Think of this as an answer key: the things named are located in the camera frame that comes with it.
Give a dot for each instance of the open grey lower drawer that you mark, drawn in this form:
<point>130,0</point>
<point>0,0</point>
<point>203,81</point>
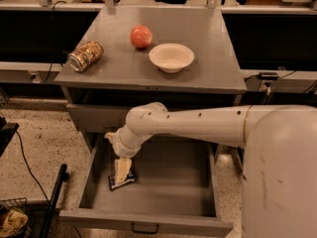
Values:
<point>175,191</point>

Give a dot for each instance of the black pole stand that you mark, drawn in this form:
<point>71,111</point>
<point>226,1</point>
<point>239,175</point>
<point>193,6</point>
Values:
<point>61,179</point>

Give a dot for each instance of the closed grey upper drawer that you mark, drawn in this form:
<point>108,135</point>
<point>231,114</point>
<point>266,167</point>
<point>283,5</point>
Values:
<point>97,118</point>

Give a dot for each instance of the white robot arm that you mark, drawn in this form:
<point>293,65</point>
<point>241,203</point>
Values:
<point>280,164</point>

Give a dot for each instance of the patterned drink can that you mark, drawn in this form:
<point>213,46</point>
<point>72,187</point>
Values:
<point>85,56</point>

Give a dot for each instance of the red apple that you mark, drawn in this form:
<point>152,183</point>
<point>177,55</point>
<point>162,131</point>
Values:
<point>141,37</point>

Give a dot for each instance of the black power adapter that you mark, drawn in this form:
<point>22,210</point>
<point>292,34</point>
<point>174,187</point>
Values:
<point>268,76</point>

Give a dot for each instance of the wire basket with snacks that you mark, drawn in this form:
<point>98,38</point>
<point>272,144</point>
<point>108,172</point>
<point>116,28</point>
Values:
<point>15,218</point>

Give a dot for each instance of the grey drawer cabinet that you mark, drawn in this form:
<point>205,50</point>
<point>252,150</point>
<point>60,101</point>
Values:
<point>126,77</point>

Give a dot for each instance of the blue rxbar wrapper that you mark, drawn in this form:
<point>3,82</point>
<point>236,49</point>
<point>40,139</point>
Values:
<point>131,177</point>

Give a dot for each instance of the white bowl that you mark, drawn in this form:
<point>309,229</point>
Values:
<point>171,58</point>

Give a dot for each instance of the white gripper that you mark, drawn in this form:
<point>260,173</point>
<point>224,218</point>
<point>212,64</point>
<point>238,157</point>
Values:
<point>121,148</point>

